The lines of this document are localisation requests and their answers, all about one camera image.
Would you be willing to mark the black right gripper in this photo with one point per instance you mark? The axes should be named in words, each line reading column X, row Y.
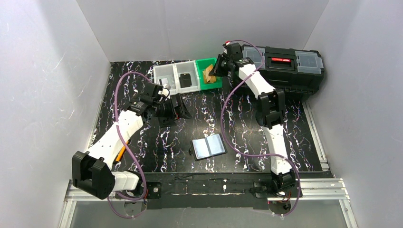
column 222, row 65

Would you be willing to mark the tan credit card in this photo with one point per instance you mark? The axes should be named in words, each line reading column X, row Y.
column 209, row 74

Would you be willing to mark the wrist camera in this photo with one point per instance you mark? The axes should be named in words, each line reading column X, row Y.
column 158, row 93
column 233, row 50

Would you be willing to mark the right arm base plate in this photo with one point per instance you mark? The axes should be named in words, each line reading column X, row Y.
column 266, row 189

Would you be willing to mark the gold card in bin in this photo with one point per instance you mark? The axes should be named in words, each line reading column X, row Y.
column 209, row 79

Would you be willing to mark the green plastic bin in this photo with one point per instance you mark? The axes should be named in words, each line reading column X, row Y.
column 204, row 67

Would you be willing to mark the black card holder wallet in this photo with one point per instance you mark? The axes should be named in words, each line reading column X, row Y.
column 207, row 147

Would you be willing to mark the white middle plastic bin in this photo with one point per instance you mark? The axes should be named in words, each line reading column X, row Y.
column 189, row 67

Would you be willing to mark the black marbled table mat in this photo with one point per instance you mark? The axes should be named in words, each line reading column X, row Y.
column 160, row 149

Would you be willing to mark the white plastic bin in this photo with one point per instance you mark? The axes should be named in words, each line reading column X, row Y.
column 189, row 67
column 170, row 72

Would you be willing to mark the white left plastic bin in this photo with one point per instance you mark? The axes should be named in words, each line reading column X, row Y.
column 170, row 72

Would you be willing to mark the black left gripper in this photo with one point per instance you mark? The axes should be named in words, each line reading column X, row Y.
column 173, row 109

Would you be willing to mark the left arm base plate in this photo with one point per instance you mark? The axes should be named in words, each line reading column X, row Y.
column 141, row 190

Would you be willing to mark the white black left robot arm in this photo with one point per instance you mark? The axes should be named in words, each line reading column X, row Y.
column 92, row 170

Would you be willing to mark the silver card in bin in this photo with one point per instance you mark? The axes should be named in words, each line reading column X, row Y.
column 165, row 83

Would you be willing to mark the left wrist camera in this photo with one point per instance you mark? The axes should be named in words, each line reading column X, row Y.
column 158, row 93

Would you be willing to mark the black plastic toolbox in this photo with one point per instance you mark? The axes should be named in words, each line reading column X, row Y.
column 298, row 72

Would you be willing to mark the black card in bin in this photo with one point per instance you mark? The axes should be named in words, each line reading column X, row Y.
column 185, row 80

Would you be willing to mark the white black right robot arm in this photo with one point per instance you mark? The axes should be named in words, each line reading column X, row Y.
column 270, row 113

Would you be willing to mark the aluminium frame rail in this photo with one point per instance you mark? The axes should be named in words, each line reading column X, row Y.
column 205, row 202

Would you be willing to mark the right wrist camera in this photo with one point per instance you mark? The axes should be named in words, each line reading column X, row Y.
column 233, row 50

